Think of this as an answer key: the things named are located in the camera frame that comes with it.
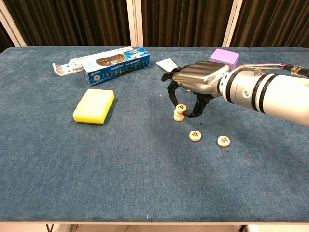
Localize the blue table cloth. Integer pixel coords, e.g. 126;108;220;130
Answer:
0;46;309;222

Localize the right arm wiring cable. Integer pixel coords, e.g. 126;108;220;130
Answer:
238;62;309;79

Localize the black pleated curtain panel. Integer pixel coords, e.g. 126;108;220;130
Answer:
141;0;234;48
0;23;14;53
229;0;309;48
2;0;131;47

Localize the blue cookie box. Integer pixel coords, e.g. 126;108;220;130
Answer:
81;47;151;87

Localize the purple foam cube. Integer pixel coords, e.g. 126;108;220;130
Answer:
209;48;240;71

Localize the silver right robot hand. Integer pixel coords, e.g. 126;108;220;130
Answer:
161;60;231;118

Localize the white frame post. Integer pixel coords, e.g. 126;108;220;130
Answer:
126;0;145;48
222;0;245;48
0;0;27;47

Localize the yellow sponge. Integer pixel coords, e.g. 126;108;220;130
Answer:
72;88;115;126

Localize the white folding stand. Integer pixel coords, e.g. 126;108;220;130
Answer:
52;46;134;77

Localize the white cream tube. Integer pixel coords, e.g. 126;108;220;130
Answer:
156;58;180;73

